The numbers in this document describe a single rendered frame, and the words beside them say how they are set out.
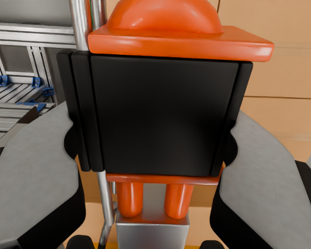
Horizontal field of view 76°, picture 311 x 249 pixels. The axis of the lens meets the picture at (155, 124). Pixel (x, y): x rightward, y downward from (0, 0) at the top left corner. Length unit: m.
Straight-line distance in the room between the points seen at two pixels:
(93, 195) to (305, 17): 0.85
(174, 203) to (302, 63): 0.86
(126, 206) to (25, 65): 1.24
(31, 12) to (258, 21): 1.20
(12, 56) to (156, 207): 1.27
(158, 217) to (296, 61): 0.85
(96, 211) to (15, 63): 1.09
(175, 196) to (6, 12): 1.50
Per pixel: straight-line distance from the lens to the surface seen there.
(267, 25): 0.86
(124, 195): 0.16
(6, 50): 1.38
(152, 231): 0.19
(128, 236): 0.20
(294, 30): 0.91
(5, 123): 0.59
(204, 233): 0.51
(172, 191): 0.16
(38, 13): 1.48
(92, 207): 0.44
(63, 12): 1.42
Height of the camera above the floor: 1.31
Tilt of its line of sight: 57 degrees down
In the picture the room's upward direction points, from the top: 179 degrees counter-clockwise
